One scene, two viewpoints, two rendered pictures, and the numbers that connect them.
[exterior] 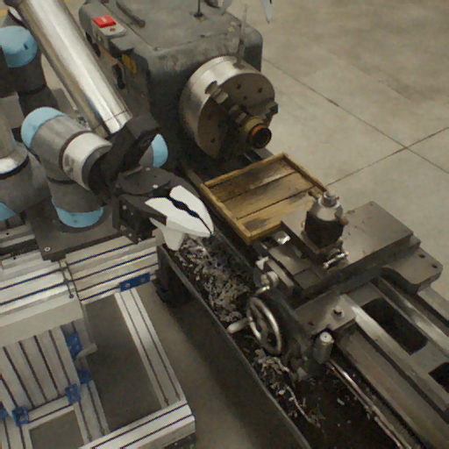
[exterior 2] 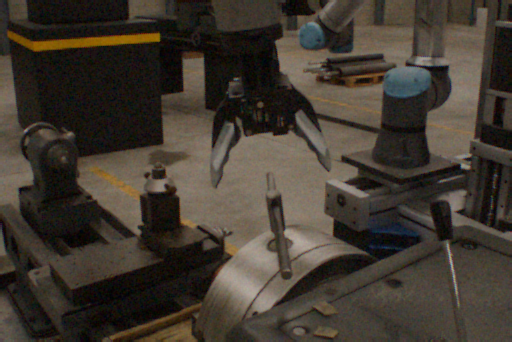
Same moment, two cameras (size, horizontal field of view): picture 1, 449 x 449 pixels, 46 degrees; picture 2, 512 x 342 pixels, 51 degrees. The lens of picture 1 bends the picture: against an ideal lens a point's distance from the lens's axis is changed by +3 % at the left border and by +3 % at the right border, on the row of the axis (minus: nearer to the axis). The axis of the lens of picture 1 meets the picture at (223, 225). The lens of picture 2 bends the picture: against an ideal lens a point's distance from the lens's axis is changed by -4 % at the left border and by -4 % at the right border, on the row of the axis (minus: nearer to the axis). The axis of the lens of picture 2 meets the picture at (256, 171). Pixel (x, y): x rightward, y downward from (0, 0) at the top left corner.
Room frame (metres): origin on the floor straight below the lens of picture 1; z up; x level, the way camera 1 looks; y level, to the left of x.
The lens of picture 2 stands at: (2.28, -0.15, 1.60)
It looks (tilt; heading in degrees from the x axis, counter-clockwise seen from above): 19 degrees down; 175
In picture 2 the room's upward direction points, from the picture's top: straight up
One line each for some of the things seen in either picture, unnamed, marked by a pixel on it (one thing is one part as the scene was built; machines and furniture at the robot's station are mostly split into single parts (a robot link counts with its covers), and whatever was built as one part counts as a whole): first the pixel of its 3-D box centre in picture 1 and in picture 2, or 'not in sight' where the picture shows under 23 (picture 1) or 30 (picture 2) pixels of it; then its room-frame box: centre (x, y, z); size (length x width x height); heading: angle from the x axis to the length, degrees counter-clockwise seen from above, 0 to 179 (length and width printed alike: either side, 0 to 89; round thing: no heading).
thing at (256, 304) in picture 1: (279, 329); not in sight; (0.89, -0.16, 0.75); 0.27 x 0.10 x 0.23; 32
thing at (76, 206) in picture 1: (83, 187); (338, 34); (0.68, 0.24, 1.46); 0.11 x 0.08 x 0.11; 138
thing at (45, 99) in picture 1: (29, 96); not in sight; (1.39, 0.57, 1.21); 0.15 x 0.15 x 0.10
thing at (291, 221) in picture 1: (314, 238); (168, 238); (1.02, -0.25, 0.99); 0.20 x 0.10 x 0.05; 32
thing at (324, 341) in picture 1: (323, 346); not in sight; (0.77, -0.26, 0.84); 0.04 x 0.04 x 0.10; 32
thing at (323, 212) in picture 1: (327, 206); (159, 182); (1.00, -0.27, 1.13); 0.08 x 0.08 x 0.03
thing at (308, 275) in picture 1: (336, 248); (141, 257); (1.03, -0.32, 0.95); 0.43 x 0.17 x 0.05; 122
